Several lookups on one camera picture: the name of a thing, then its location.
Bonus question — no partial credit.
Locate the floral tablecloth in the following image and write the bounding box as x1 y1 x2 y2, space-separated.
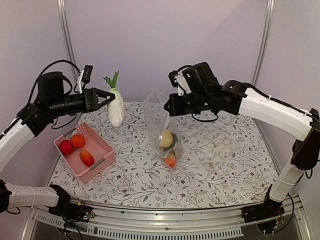
50 102 278 209

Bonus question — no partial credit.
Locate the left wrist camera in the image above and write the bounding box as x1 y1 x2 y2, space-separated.
73 65 93 94

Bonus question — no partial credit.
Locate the pink plastic basket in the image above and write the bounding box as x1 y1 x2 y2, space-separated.
53 122 116 183

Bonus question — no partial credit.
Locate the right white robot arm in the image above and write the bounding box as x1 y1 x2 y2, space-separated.
164 62 320 223

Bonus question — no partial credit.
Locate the white garlic toy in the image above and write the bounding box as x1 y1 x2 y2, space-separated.
103 70 125 128

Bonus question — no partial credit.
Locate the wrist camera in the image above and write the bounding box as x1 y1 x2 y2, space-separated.
168 70 190 96
73 65 93 94

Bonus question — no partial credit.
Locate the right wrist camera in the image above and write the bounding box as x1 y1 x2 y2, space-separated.
168 70 190 96

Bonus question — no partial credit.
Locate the orange green papaya toy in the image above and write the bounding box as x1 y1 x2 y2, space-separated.
163 154 177 168

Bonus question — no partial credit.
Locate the orange red mango toy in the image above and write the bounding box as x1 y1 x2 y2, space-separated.
79 149 95 167

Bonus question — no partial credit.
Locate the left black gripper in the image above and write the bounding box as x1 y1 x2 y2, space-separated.
48 86 116 117

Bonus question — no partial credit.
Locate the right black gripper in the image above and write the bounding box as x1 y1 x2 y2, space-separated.
164 90 213 116

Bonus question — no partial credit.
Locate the front aluminium rail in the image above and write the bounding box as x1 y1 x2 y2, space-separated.
24 194 313 240

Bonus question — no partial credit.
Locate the clear zip top bag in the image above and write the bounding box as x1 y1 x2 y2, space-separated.
142 89 237 173

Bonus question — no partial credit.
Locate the aluminium frame post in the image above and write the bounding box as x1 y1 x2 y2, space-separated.
56 0 76 64
251 0 275 87

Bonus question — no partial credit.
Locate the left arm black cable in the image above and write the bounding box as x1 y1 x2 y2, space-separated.
28 59 83 106

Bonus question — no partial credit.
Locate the red apple toy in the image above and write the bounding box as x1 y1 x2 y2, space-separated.
58 140 74 155

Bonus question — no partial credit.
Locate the right aluminium frame post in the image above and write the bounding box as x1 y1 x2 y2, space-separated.
251 0 275 87

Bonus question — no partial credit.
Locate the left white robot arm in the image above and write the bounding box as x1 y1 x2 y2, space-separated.
0 71 116 220

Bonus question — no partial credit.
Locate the left aluminium frame post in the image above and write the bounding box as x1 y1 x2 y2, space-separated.
56 0 76 64

